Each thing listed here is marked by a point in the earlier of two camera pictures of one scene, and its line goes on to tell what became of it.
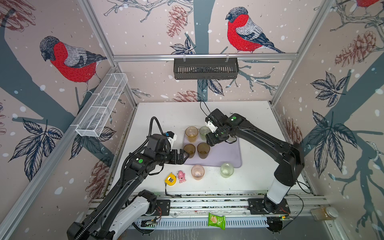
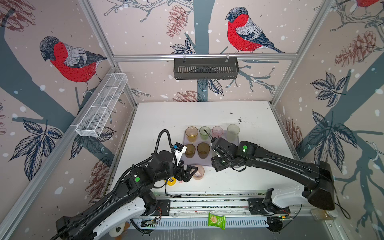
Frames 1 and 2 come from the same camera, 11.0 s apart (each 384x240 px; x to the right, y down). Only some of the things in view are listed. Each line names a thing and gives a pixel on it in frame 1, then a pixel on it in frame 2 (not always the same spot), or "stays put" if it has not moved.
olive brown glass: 203,149 stays put
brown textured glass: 190,149 stays put
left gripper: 175,160 → 188,175
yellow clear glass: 191,133 stays put
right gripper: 211,139 → 215,164
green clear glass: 204,130 stays put
